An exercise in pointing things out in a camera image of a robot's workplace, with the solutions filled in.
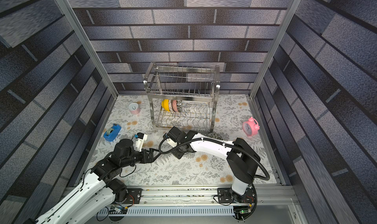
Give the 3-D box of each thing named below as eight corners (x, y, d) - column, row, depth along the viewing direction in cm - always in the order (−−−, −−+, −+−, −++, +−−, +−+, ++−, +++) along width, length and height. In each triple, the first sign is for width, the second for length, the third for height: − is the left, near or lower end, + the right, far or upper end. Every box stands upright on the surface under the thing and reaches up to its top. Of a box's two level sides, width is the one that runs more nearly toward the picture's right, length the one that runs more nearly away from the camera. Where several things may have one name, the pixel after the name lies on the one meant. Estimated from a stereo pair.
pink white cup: (129, 115, 110) (126, 110, 105) (132, 107, 115) (129, 101, 110) (139, 115, 110) (137, 110, 105) (141, 107, 115) (139, 101, 110)
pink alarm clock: (248, 139, 97) (254, 129, 87) (240, 127, 103) (245, 117, 93) (254, 137, 98) (261, 127, 88) (247, 125, 104) (252, 115, 94)
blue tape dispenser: (105, 140, 96) (102, 136, 92) (115, 127, 103) (111, 123, 99) (112, 142, 95) (109, 138, 91) (121, 128, 102) (118, 124, 98)
